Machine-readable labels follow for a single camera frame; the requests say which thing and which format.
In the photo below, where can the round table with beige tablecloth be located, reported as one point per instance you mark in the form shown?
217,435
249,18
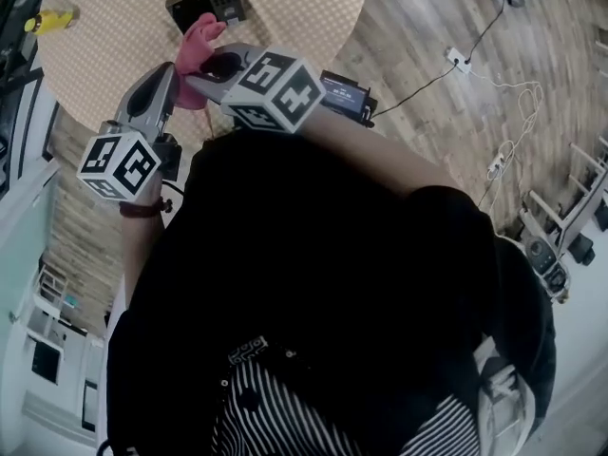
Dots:
294,12

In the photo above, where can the grey device with round dial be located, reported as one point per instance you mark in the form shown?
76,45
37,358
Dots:
541,254

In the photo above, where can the white power strip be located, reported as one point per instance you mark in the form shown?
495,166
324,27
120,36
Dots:
458,60

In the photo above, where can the person's light grey garment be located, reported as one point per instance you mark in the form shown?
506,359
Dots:
503,397

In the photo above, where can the white wooden frame furniture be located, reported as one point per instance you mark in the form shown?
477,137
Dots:
579,193

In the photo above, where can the yellow drink bottle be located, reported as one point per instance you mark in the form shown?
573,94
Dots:
47,21

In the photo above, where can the black calculator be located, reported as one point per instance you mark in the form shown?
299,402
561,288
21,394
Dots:
199,5

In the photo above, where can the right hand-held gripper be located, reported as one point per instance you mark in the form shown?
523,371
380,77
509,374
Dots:
275,90

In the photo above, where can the pink cloth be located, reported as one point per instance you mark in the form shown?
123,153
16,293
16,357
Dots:
195,50

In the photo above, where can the person's right forearm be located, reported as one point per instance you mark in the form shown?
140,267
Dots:
380,155

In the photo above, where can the person's left forearm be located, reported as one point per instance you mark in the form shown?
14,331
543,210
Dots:
138,254

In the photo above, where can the white charger plug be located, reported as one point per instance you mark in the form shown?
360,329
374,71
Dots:
496,163

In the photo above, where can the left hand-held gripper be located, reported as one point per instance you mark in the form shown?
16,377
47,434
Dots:
119,166

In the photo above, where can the person's striped black-white garment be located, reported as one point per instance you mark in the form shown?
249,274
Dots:
266,421

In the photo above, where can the person's black shirt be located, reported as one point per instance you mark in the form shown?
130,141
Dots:
309,254

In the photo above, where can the small black monitor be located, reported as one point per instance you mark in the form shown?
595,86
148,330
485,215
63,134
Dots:
344,95

